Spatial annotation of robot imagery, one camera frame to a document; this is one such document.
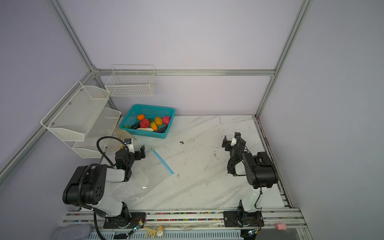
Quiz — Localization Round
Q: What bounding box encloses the clear zip top bag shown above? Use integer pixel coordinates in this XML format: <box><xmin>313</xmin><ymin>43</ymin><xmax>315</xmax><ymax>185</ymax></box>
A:
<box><xmin>110</xmin><ymin>149</ymin><xmax>174</xmax><ymax>209</ymax></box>

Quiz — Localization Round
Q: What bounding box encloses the yellow toy mango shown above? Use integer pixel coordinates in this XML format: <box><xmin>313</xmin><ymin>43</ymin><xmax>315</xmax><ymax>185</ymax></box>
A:
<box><xmin>154</xmin><ymin>117</ymin><xmax>163</xmax><ymax>127</ymax></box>

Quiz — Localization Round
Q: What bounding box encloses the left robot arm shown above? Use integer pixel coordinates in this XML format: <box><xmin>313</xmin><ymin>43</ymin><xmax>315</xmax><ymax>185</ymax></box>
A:
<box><xmin>62</xmin><ymin>136</ymin><xmax>146</xmax><ymax>222</ymax></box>

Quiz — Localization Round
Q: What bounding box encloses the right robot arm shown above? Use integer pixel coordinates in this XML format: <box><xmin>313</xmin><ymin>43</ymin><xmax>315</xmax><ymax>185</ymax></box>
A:
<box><xmin>222</xmin><ymin>132</ymin><xmax>279</xmax><ymax>217</ymax></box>

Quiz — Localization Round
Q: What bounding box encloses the white toy radish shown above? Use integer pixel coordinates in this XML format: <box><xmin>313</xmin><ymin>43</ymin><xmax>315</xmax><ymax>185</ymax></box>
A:
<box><xmin>137</xmin><ymin>128</ymin><xmax>155</xmax><ymax>132</ymax></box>

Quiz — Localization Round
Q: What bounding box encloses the white mesh lower shelf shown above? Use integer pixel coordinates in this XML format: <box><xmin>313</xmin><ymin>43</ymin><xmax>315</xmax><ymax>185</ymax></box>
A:
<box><xmin>71</xmin><ymin>108</ymin><xmax>121</xmax><ymax>159</ymax></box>

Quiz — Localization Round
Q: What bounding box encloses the white mesh shelf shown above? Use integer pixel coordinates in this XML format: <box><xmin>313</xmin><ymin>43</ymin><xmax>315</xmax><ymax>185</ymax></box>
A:
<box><xmin>41</xmin><ymin>82</ymin><xmax>111</xmax><ymax>142</ymax></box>
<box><xmin>71</xmin><ymin>108</ymin><xmax>121</xmax><ymax>159</ymax></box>

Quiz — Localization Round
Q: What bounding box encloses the teal plastic basket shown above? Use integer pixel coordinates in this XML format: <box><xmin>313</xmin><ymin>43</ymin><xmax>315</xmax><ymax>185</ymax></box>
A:
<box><xmin>120</xmin><ymin>104</ymin><xmax>176</xmax><ymax>139</ymax></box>

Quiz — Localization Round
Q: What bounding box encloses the orange toy fruit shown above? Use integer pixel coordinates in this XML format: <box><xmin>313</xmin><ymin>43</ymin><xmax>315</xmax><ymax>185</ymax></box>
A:
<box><xmin>138</xmin><ymin>115</ymin><xmax>146</xmax><ymax>122</ymax></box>

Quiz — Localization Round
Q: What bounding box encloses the pink toy fruit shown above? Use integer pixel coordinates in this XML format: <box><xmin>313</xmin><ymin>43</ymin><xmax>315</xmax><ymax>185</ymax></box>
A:
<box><xmin>163</xmin><ymin>116</ymin><xmax>171</xmax><ymax>125</ymax></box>

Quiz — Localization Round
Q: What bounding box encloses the white mesh upper shelf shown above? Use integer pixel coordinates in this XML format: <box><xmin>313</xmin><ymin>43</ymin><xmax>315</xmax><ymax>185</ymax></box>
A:
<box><xmin>41</xmin><ymin>82</ymin><xmax>111</xmax><ymax>142</ymax></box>

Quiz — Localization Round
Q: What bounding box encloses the wooden toy figure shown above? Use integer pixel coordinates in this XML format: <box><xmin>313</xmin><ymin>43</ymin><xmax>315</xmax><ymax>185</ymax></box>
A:
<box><xmin>144</xmin><ymin>226</ymin><xmax>164</xmax><ymax>239</ymax></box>

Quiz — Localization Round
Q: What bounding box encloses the pink toy pig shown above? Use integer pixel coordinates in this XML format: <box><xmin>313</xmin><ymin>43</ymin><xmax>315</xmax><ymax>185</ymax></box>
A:
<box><xmin>276</xmin><ymin>223</ymin><xmax>287</xmax><ymax>231</ymax></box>

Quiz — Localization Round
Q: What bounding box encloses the grey cloth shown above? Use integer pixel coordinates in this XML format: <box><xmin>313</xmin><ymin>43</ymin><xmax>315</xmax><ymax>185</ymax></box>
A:
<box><xmin>53</xmin><ymin>224</ymin><xmax>92</xmax><ymax>240</ymax></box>

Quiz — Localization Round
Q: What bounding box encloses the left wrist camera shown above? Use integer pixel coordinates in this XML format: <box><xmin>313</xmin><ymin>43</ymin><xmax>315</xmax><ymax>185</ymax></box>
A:
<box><xmin>124</xmin><ymin>138</ymin><xmax>135</xmax><ymax>153</ymax></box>

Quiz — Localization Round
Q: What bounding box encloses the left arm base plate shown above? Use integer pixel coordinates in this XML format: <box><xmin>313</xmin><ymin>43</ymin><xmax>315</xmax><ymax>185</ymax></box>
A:
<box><xmin>103</xmin><ymin>212</ymin><xmax>147</xmax><ymax>229</ymax></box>

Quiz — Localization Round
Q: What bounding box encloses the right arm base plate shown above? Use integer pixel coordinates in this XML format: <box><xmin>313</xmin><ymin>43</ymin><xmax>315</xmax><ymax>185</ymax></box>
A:
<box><xmin>223</xmin><ymin>211</ymin><xmax>265</xmax><ymax>228</ymax></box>

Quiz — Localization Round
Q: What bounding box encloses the white wire basket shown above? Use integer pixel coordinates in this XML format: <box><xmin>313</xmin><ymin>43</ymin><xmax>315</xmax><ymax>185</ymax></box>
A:
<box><xmin>105</xmin><ymin>65</ymin><xmax>158</xmax><ymax>97</ymax></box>

